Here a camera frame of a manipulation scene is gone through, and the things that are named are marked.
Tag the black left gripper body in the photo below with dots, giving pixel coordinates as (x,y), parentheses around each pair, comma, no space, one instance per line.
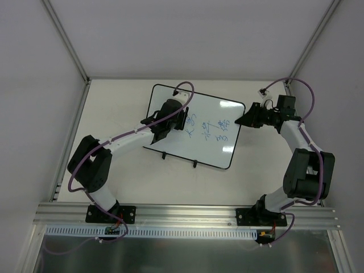
(164,125)

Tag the aluminium frame post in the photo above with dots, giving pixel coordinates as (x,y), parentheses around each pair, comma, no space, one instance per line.
(50,10)
(318,31)

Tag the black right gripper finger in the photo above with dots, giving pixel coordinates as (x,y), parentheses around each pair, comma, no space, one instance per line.
(249,114)
(244,120)

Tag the white slotted cable duct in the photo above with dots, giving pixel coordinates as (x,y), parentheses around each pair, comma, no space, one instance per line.
(152,232)

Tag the right aluminium frame post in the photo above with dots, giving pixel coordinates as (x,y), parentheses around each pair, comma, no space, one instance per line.
(318,31)

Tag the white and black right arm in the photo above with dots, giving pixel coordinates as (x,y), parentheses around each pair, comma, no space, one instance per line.
(308,176)

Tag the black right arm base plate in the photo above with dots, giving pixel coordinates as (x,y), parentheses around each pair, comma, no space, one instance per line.
(253,217)

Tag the aluminium mounting rail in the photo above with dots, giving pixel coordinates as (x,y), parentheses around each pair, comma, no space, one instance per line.
(186,216)

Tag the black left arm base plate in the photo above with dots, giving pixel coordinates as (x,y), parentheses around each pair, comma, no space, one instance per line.
(125,212)

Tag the left aluminium frame post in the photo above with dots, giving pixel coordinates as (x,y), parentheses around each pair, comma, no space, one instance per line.
(50,10)

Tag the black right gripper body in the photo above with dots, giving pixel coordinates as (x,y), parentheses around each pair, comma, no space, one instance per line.
(258,116)

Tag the white whiteboard with black frame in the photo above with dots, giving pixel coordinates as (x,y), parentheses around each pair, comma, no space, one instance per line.
(209,135)

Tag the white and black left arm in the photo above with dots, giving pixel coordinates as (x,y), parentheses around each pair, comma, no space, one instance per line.
(90,163)

